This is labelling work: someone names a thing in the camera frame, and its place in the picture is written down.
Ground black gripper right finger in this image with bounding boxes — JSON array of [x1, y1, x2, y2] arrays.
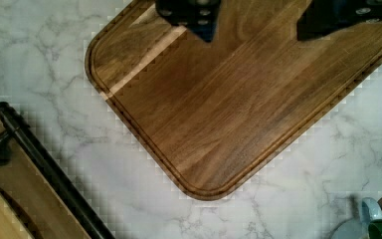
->
[[296, 0, 382, 41]]

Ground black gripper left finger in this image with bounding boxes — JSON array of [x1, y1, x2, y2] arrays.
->
[[155, 0, 222, 43]]

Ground light wooden drawer cabinet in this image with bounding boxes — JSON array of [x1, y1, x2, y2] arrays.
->
[[0, 103, 93, 239]]

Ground brown wooden cutting board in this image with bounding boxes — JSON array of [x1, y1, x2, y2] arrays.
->
[[85, 0, 382, 200]]

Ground light blue mug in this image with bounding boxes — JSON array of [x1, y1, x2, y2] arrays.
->
[[330, 197, 382, 239]]

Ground green mug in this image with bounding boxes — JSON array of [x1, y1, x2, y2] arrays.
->
[[368, 221, 382, 239]]

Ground black metal drawer handle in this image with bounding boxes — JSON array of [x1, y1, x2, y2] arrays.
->
[[0, 102, 115, 239]]

